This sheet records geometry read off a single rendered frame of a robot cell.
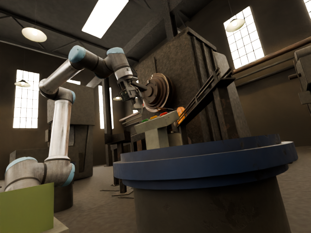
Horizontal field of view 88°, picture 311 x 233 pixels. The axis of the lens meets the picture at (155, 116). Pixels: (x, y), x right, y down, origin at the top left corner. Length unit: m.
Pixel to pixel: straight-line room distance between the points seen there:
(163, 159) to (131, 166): 0.05
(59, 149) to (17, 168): 0.24
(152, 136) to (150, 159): 0.60
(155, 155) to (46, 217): 0.91
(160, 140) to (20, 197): 0.70
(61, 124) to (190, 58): 1.39
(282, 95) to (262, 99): 0.62
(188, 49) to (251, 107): 6.04
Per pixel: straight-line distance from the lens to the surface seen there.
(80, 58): 0.94
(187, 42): 2.01
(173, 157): 0.20
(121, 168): 0.25
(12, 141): 11.38
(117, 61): 0.91
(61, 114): 1.36
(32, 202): 1.05
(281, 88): 7.62
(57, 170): 1.21
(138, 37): 7.58
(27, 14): 11.05
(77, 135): 4.41
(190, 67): 1.86
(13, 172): 1.18
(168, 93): 1.77
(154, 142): 0.80
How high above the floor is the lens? 0.43
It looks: 12 degrees up
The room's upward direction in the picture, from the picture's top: 7 degrees counter-clockwise
